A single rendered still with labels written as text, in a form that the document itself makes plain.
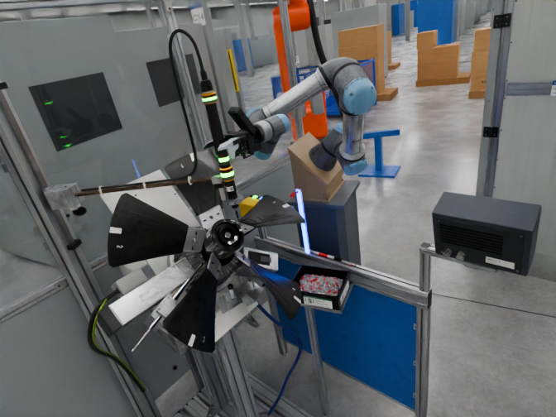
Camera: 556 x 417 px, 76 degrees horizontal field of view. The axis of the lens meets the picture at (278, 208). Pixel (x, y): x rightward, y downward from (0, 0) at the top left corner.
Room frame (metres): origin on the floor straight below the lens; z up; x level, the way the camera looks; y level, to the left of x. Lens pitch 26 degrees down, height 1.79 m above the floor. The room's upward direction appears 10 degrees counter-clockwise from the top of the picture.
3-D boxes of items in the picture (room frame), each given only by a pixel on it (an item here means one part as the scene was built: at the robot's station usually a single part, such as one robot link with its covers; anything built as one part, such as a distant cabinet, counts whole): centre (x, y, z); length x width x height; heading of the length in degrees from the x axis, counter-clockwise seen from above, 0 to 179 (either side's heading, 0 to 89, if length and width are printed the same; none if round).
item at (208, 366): (1.28, 0.48, 0.58); 0.09 x 0.05 x 1.15; 135
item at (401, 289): (1.32, -0.18, 0.82); 0.90 x 0.04 x 0.08; 45
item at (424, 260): (1.02, -0.48, 0.96); 0.03 x 0.03 x 0.20; 45
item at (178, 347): (1.22, 0.54, 0.73); 0.15 x 0.09 x 0.22; 45
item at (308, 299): (1.16, -0.11, 0.85); 0.22 x 0.17 x 0.07; 61
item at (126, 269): (1.42, 0.69, 0.92); 0.17 x 0.16 x 0.11; 45
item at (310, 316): (1.19, -0.06, 0.40); 0.03 x 0.03 x 0.80; 60
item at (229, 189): (1.14, 0.15, 1.50); 0.04 x 0.04 x 0.46
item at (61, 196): (1.25, 0.76, 1.39); 0.10 x 0.07 x 0.09; 80
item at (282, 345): (1.63, 0.12, 0.39); 0.04 x 0.04 x 0.78; 45
